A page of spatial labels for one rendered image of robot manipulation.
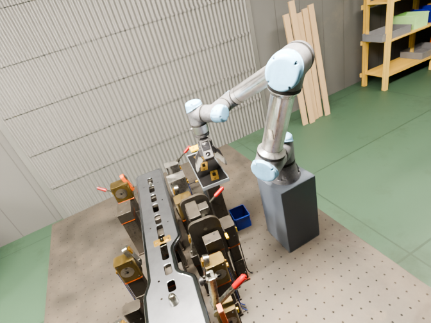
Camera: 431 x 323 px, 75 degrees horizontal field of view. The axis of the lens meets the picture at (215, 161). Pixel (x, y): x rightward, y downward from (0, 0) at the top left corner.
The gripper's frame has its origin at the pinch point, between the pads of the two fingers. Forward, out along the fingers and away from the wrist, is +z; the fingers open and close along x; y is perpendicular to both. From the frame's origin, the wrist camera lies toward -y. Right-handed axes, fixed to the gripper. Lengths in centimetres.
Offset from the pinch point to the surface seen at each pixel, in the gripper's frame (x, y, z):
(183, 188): 19.7, 13.3, 15.4
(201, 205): 8.5, -20.3, 3.7
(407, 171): -178, 92, 120
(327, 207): -89, 73, 120
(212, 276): 6, -62, -2
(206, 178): 3.9, -1.0, 3.5
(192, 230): 13.2, -34.4, 3.5
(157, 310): 32, -53, 20
